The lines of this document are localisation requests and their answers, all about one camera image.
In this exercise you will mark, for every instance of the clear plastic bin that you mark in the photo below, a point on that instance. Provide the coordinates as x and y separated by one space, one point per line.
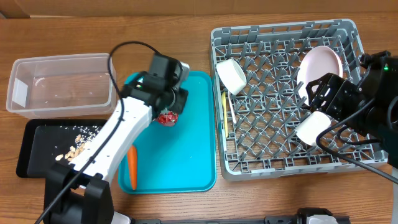
61 86

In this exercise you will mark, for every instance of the teal plastic tray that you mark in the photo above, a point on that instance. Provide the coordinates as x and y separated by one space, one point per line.
180 158

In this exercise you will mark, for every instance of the pink round plate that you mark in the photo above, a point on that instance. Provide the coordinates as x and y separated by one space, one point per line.
318 62

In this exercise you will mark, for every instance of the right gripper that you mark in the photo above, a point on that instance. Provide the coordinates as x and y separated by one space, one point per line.
340 87

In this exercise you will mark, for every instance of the grey dishwasher rack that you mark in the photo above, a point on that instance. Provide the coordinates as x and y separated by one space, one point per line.
263 144

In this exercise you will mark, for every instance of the orange carrot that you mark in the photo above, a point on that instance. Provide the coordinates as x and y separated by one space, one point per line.
132 164

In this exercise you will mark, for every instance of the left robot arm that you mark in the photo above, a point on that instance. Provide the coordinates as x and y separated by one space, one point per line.
79 192

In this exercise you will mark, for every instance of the white cup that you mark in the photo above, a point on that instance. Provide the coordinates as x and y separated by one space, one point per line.
308 130

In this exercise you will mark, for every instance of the yellow plastic spoon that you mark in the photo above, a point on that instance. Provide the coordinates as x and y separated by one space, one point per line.
225 114

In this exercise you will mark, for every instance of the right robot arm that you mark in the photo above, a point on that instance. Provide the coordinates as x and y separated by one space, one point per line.
369 107

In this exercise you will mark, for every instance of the black plastic tray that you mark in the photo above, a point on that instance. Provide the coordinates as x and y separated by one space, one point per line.
34 162

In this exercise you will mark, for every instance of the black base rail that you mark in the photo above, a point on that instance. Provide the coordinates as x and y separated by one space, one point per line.
307 215

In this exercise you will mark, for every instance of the red snack wrapper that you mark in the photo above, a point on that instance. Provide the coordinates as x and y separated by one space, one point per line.
168 119

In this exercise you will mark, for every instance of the pile of nuts and rice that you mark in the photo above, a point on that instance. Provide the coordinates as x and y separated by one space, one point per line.
66 142

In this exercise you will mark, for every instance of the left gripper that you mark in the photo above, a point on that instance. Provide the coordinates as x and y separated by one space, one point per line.
179 106

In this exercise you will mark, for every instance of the green bowl with nuts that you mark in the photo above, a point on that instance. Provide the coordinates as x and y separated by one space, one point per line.
232 75

